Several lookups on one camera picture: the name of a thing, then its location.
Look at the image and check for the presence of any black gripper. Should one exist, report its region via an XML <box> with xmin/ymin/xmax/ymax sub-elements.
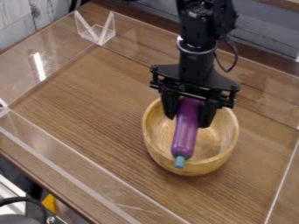
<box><xmin>149</xmin><ymin>40</ymin><xmax>240</xmax><ymax>129</ymax></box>

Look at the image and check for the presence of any purple toy eggplant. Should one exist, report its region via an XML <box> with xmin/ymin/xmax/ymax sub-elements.
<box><xmin>170</xmin><ymin>98</ymin><xmax>201</xmax><ymax>170</ymax></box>

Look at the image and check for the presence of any brown wooden bowl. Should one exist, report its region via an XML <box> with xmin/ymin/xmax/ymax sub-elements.
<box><xmin>142</xmin><ymin>99</ymin><xmax>239</xmax><ymax>176</ymax></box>

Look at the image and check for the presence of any yellow black equipment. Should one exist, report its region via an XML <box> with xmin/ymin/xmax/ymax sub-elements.
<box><xmin>24</xmin><ymin>192</ymin><xmax>80</xmax><ymax>224</ymax></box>

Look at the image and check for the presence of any black cable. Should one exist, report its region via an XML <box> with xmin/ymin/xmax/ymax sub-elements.
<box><xmin>212</xmin><ymin>34</ymin><xmax>239</xmax><ymax>74</ymax></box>

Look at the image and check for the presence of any clear acrylic corner bracket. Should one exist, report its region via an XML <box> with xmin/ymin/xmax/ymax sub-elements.
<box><xmin>73</xmin><ymin>10</ymin><xmax>116</xmax><ymax>46</ymax></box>

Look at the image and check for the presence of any clear acrylic tray wall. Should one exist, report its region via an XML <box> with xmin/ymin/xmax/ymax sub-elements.
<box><xmin>0</xmin><ymin>107</ymin><xmax>189</xmax><ymax>224</ymax></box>

